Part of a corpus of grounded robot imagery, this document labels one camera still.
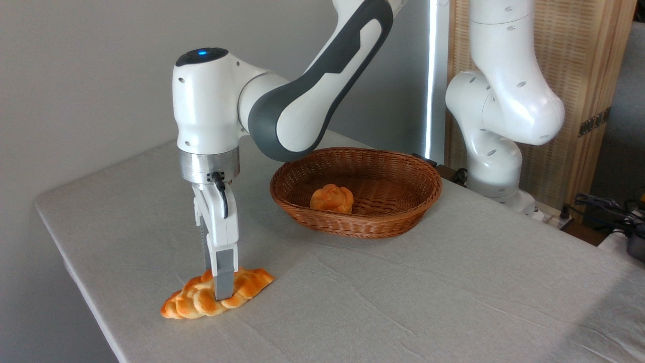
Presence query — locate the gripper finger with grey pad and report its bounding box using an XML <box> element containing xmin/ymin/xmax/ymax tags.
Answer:
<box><xmin>201</xmin><ymin>227</ymin><xmax>213</xmax><ymax>273</ymax></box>
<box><xmin>207</xmin><ymin>244</ymin><xmax>239</xmax><ymax>301</ymax></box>

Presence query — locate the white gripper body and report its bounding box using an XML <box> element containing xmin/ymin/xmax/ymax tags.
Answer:
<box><xmin>192</xmin><ymin>181</ymin><xmax>239</xmax><ymax>251</ymax></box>

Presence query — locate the long braided bread loaf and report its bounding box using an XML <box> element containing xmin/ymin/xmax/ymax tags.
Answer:
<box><xmin>160</xmin><ymin>266</ymin><xmax>275</xmax><ymax>320</ymax></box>

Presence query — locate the small round bread bun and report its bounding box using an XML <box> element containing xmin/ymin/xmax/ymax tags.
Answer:
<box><xmin>309</xmin><ymin>184</ymin><xmax>354</xmax><ymax>215</ymax></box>

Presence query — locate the brown oval wicker basket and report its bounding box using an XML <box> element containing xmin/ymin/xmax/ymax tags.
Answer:
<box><xmin>270</xmin><ymin>147</ymin><xmax>443</xmax><ymax>239</ymax></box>

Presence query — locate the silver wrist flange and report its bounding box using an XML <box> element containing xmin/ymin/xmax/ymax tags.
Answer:
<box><xmin>179</xmin><ymin>148</ymin><xmax>240</xmax><ymax>190</ymax></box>

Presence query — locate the grey tablecloth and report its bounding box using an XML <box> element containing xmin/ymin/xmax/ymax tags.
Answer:
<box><xmin>34</xmin><ymin>130</ymin><xmax>645</xmax><ymax>363</ymax></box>

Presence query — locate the silver vertical metal pole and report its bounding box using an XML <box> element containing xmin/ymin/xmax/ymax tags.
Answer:
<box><xmin>426</xmin><ymin>0</ymin><xmax>450</xmax><ymax>164</ymax></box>

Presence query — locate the white power strip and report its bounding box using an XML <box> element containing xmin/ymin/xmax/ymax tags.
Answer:
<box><xmin>532</xmin><ymin>202</ymin><xmax>575</xmax><ymax>230</ymax></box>

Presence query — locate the black screen hinge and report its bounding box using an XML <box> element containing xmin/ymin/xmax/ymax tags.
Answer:
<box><xmin>578</xmin><ymin>107</ymin><xmax>611</xmax><ymax>138</ymax></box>

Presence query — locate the wooden bamboo folding screen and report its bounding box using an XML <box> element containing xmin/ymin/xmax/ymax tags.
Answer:
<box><xmin>446</xmin><ymin>0</ymin><xmax>638</xmax><ymax>210</ymax></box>

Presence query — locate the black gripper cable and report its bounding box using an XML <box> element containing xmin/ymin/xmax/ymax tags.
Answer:
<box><xmin>207</xmin><ymin>172</ymin><xmax>229</xmax><ymax>219</ymax></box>

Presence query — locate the black cable bundle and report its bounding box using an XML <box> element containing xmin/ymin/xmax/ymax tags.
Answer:
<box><xmin>564</xmin><ymin>193</ymin><xmax>645</xmax><ymax>237</ymax></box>

